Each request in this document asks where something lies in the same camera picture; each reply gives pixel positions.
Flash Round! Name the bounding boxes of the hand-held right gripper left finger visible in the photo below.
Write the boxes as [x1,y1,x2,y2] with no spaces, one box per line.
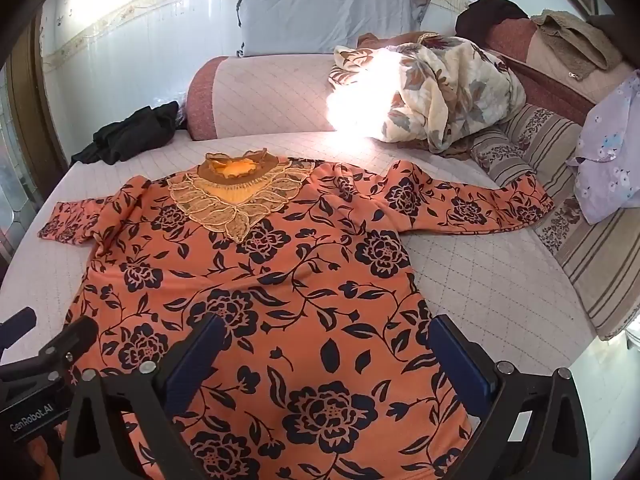
[60,312,226,480]

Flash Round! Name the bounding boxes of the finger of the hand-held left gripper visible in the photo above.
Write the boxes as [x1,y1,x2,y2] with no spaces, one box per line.
[0,307,37,348]
[40,316,99,376]

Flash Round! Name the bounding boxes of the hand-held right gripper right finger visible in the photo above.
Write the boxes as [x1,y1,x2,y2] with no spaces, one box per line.
[428,313,593,480]

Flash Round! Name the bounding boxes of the orange floral long-sleeve top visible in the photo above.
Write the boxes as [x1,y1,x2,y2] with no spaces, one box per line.
[37,147,556,480]

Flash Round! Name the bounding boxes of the black clothes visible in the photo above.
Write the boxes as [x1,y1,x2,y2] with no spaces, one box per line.
[70,101,180,166]

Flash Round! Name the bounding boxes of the striped floral bedding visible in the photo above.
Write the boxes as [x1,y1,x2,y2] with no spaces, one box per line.
[470,104,640,341]

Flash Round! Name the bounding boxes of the lilac floral cloth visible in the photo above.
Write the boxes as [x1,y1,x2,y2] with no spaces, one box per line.
[567,69,640,225]

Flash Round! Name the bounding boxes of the cream floral blanket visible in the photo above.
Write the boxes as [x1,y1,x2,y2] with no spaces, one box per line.
[327,40,527,155]

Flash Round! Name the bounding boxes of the pink quilted bolster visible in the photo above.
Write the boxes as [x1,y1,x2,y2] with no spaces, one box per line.
[185,52,361,142]

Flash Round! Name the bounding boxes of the red-brown padded headboard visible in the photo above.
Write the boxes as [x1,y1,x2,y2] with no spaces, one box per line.
[482,17,636,126]

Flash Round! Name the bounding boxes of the brown lace-trimmed garment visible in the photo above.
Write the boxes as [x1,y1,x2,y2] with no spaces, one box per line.
[357,31,446,53]

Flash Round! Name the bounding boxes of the tan fleece garment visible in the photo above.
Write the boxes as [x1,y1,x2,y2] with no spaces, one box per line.
[530,9,623,81]

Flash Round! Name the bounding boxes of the dark brown cloth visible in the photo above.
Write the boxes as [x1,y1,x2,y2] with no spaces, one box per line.
[455,0,530,36]

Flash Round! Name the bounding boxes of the grey pillow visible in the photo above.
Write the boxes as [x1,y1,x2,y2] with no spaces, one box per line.
[234,0,433,58]

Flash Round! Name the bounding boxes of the wooden door frame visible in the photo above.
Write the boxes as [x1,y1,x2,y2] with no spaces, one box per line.
[2,10,71,176]

